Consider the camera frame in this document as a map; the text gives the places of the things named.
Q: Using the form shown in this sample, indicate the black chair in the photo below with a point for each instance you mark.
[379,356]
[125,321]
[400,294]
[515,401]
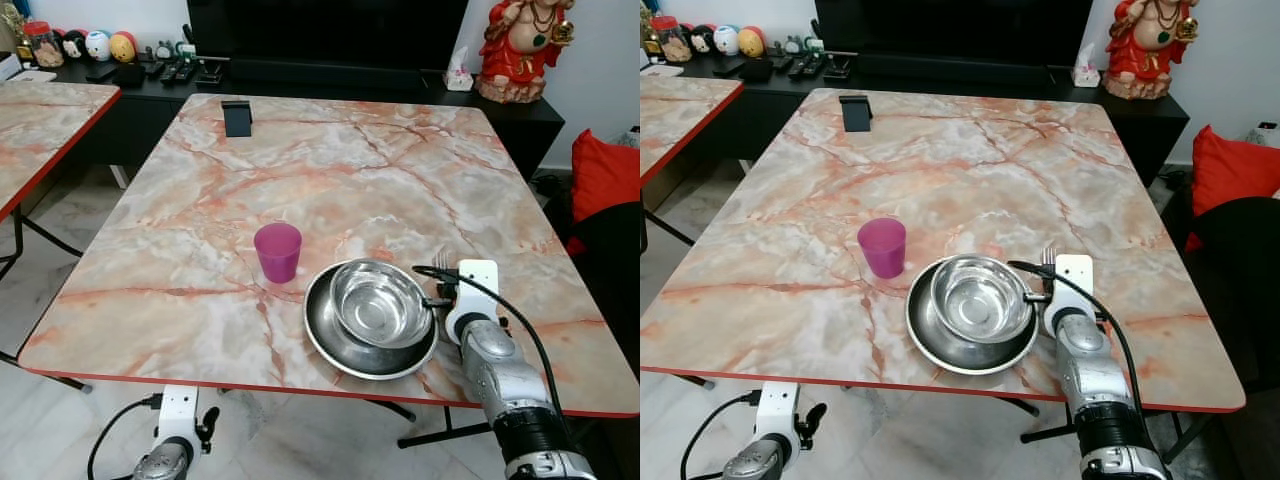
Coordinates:
[1240,280]
[612,280]

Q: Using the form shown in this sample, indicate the black round toy figure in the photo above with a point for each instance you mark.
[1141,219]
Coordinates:
[73,45]
[703,40]

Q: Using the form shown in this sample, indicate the black television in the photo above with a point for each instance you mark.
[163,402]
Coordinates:
[950,30]
[325,30]

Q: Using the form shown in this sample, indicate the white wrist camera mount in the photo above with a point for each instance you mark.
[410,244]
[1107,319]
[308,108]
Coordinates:
[478,285]
[776,408]
[178,410]
[1072,280]

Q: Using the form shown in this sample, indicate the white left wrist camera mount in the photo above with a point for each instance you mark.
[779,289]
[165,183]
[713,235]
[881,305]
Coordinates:
[178,410]
[776,408]

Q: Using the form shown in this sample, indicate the yellow red round toy figure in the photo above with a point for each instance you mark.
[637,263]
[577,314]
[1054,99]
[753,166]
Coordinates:
[123,47]
[751,42]

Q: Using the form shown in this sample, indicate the steel fork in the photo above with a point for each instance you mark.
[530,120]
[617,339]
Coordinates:
[1049,257]
[441,262]

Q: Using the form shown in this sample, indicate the red cushion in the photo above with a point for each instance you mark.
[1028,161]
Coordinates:
[1235,170]
[605,175]

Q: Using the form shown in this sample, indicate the large steel plate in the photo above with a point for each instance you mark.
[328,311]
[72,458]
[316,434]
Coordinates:
[960,356]
[365,360]

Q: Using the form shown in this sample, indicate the white rabbit figurine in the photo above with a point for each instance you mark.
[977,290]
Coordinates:
[1085,71]
[459,76]

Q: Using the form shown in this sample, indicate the black box on console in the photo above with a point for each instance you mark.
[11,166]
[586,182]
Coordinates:
[130,75]
[757,70]

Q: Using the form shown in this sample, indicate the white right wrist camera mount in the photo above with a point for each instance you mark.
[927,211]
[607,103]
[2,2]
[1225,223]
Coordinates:
[1072,280]
[478,285]

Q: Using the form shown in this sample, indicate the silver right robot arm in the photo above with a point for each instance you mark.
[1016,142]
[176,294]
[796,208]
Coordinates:
[510,390]
[1100,390]

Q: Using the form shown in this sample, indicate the black remote control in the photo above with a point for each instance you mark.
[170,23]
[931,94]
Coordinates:
[155,70]
[795,67]
[809,68]
[172,72]

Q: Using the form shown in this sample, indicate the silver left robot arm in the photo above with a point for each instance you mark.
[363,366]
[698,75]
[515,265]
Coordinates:
[165,464]
[752,463]

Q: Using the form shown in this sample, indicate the white round toy figure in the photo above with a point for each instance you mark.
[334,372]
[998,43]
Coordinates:
[726,41]
[97,46]

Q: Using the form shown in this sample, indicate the clear jar with red lid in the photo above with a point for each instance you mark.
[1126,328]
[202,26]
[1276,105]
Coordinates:
[668,40]
[42,44]

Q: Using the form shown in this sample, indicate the purple plastic cup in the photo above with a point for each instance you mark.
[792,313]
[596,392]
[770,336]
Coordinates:
[277,252]
[882,247]

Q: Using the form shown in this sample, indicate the small black stand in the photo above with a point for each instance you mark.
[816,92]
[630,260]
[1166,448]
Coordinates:
[237,118]
[856,112]

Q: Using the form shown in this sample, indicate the steel bowl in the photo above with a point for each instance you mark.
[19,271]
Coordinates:
[982,298]
[380,305]

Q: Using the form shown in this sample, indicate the red laughing Buddha statue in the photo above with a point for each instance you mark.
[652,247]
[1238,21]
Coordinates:
[520,50]
[1150,45]

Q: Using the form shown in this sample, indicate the black side table leg frame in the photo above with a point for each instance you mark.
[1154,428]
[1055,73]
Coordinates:
[15,240]
[667,226]

